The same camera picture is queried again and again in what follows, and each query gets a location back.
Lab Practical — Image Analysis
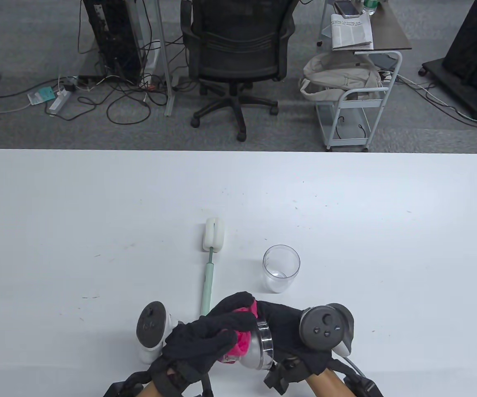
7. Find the person's right hand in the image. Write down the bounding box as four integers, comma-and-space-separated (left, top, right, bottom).
257, 301, 334, 375

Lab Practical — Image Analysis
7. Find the person's left hand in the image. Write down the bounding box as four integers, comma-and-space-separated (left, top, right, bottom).
149, 292, 257, 381

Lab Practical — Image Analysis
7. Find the clear domed cup lid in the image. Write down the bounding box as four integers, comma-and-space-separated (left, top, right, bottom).
222, 320, 275, 371

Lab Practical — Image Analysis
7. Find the pink cloth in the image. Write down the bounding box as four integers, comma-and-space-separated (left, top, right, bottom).
218, 300, 259, 364

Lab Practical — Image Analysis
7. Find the clear shaker cup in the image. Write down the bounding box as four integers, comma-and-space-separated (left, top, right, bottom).
262, 245, 301, 294

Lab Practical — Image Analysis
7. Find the white sponge cup brush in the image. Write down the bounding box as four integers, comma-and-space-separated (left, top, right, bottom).
200, 218, 226, 317

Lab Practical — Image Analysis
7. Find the person's right forearm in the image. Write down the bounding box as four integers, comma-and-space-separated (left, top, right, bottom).
304, 366, 348, 397

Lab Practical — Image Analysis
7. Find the person's left forearm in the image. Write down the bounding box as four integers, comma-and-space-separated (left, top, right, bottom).
137, 378, 168, 397

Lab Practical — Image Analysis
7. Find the grey tracking controller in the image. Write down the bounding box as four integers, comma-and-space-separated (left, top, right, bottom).
299, 303, 355, 357
136, 301, 181, 364

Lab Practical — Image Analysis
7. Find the black wrist sensor box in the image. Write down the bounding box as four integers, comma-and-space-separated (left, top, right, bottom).
104, 372, 148, 397
344, 374, 384, 397

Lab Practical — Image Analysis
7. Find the white metal cart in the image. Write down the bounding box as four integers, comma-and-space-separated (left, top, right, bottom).
315, 50, 403, 152

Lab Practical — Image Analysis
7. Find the beige bag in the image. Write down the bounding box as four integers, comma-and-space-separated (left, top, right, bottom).
298, 52, 381, 103

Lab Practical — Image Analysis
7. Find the white power strip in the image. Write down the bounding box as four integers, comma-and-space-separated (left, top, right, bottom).
48, 89, 72, 115

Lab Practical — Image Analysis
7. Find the black office chair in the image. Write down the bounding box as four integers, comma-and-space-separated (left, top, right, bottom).
180, 0, 297, 142

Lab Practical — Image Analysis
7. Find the white desk leg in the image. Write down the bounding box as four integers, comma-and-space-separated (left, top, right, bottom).
153, 0, 177, 117

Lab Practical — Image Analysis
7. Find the teal label power adapter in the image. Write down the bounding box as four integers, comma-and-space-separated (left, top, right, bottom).
27, 86, 55, 106

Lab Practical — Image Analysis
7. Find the folded newspaper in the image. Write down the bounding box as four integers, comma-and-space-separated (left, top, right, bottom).
330, 13, 374, 51

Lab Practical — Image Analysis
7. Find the brown side table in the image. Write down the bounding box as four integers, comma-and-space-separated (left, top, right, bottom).
319, 0, 412, 52

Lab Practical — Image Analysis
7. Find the black computer tower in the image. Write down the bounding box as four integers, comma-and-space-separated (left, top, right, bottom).
82, 0, 146, 83

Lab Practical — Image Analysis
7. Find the smartphone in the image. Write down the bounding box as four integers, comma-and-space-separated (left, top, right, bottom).
334, 0, 362, 18

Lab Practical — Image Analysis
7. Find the black wheeled stand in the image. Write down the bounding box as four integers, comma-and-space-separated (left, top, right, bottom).
418, 0, 477, 121

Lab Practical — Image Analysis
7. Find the grey glove cable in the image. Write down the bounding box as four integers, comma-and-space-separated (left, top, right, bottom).
344, 356, 367, 379

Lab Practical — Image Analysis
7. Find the tangle of black cables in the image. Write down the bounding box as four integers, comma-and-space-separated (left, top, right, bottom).
75, 37, 189, 124

